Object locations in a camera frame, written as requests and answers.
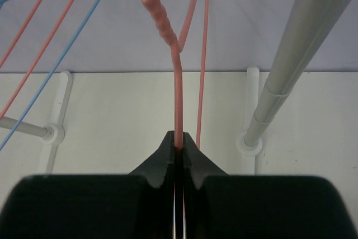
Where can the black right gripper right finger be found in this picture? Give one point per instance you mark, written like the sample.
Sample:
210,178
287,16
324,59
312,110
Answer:
218,205

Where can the blue hanger of pink top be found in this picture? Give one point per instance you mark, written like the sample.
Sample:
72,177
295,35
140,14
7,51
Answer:
52,71

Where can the pink hanger of brown top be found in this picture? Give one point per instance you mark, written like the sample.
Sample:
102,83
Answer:
176,45

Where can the white silver clothes rack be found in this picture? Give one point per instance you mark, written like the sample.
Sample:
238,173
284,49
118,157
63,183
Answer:
309,23

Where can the pink hanger of teal top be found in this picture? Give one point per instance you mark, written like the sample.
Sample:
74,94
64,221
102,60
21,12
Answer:
38,56

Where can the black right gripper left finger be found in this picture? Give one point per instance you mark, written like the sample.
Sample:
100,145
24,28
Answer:
135,205

